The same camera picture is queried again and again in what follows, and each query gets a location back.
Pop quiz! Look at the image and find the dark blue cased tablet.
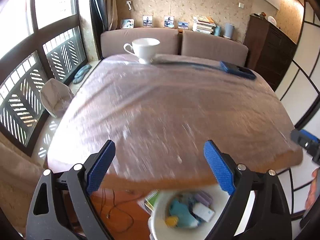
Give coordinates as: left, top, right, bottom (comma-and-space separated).
219, 60, 257, 80

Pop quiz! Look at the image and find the white blue medicine box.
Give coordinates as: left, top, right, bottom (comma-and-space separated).
192, 202, 215, 222

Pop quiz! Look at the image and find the dark wooden cabinet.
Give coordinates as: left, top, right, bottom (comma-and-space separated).
244, 14, 298, 92

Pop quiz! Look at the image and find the person's right hand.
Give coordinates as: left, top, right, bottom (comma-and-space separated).
305, 167, 320, 210

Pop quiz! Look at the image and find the white ceramic cup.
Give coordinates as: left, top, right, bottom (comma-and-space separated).
123, 38, 160, 65

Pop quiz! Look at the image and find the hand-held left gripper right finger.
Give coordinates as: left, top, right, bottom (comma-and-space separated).
203, 140, 293, 240

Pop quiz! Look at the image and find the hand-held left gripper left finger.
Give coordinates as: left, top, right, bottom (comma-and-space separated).
25, 140, 116, 240

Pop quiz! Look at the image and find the teal plastic pouch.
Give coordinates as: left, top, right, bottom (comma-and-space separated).
169, 197, 200, 228

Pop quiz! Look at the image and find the small yellow packet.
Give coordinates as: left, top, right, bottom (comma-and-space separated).
165, 216, 179, 228

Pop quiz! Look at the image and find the black framed sliding door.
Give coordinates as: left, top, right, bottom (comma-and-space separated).
274, 0, 320, 240

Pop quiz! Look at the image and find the white trash bin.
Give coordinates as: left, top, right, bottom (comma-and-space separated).
147, 186, 258, 240

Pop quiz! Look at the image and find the black floor cable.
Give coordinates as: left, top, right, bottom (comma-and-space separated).
101, 189, 134, 227

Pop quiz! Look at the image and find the stack of books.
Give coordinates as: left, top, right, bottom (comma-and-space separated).
192, 15, 217, 35

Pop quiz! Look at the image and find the dark blue curtain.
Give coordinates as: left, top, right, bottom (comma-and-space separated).
89, 0, 109, 34

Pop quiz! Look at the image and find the green spiral notebook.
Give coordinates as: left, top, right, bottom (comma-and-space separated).
145, 190, 160, 209

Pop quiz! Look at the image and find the beige curtain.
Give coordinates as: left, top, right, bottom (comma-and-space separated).
99, 0, 118, 32

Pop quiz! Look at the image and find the brown sofa back cushion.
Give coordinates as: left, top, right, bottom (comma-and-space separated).
181, 30, 249, 67
100, 27, 181, 60

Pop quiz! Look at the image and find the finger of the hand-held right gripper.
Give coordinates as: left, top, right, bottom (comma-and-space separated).
290, 129, 320, 153

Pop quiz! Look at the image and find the grey cylinder speaker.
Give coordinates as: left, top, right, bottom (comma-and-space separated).
224, 23, 235, 40

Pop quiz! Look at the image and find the dark lattice window railing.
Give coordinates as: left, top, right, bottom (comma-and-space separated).
0, 26, 88, 150

